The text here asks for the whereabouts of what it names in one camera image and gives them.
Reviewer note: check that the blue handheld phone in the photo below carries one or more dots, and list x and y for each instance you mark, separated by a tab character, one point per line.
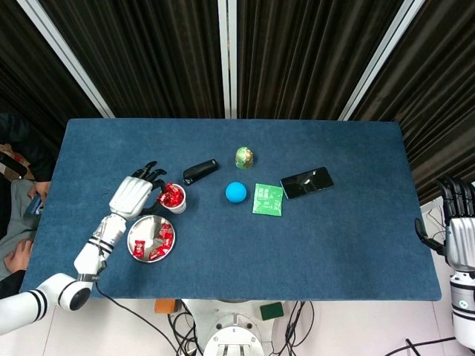
35	204

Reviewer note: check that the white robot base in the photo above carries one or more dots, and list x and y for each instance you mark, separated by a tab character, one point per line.
234	333

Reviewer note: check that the black pleated curtain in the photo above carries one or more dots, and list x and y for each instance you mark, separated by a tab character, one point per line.
438	92
29	74
148	55
304	55

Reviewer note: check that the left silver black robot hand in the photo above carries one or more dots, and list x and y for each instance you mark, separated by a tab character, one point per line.
130	196

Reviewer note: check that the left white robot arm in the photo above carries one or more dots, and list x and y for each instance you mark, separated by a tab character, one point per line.
92	252

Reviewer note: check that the black stapler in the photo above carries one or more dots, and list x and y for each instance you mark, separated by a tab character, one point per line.
200	171

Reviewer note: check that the blue table cloth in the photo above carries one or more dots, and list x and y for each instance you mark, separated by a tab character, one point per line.
297	241

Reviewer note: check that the orange box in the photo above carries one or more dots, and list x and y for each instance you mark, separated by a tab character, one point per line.
164	306

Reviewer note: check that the blue foam ball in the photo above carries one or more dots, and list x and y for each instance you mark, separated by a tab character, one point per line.
236	193

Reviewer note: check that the person in grey clothes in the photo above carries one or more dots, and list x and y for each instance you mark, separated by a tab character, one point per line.
18	226

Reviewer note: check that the heap of red candies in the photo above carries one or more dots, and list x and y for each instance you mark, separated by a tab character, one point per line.
165	241

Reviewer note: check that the green gold domed tin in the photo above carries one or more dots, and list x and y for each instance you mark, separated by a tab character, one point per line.
245	158

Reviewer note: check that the dark green box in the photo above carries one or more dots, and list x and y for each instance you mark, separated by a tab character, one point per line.
272	311

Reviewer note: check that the green sachet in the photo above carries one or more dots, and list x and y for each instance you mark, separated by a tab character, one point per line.
268	199

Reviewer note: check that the person in dark jacket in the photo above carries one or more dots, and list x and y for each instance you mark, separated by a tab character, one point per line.
26	141

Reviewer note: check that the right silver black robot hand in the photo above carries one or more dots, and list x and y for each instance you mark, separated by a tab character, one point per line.
464	241

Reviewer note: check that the black smartphone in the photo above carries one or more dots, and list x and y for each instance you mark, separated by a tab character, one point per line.
307	182

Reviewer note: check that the white low frame rail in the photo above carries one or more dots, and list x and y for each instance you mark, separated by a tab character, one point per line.
432	199

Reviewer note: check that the round metal plate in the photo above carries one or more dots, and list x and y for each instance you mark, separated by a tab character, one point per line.
148	226

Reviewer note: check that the white frame post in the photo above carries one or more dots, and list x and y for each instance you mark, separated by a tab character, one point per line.
382	59
227	55
67	59

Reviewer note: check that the red candy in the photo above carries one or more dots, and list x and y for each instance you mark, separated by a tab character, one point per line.
180	193
170	188
165	200
178	202

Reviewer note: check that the white paper cup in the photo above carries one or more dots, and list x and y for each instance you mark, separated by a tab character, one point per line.
179	210

